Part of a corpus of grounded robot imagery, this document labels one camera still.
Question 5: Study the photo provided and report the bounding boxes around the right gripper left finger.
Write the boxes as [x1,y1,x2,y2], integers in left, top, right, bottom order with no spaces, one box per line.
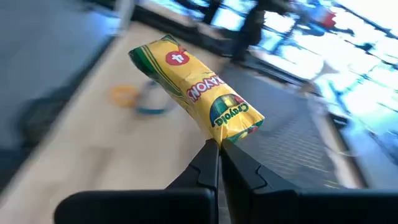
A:
[54,138,220,224]

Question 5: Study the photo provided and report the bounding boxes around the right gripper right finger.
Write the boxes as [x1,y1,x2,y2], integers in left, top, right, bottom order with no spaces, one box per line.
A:
[220,139,398,224]

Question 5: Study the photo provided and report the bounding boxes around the black perforated metal shelf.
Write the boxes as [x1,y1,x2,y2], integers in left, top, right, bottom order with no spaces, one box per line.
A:
[217,63,354,191]

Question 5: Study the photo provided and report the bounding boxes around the thin dark rubber band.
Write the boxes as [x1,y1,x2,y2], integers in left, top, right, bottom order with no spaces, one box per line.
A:
[134,78,178,116]

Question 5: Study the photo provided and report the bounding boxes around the small yellow crayon pack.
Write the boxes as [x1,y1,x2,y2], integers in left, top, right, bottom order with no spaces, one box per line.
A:
[127,34,266,147]

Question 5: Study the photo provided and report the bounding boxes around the orange hair tie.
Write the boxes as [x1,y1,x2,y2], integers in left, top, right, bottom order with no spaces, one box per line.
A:
[108,83,141,109]

